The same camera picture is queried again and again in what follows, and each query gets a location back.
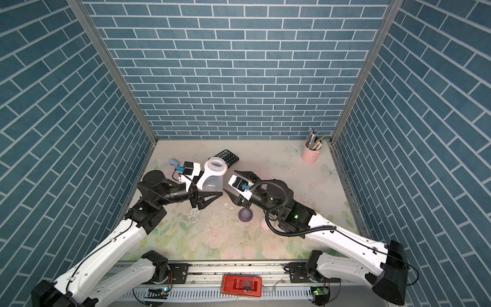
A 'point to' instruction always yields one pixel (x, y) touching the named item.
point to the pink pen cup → (309, 156)
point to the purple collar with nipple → (245, 215)
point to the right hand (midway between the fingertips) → (235, 179)
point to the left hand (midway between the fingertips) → (223, 189)
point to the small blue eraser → (172, 162)
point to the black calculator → (228, 157)
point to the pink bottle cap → (264, 226)
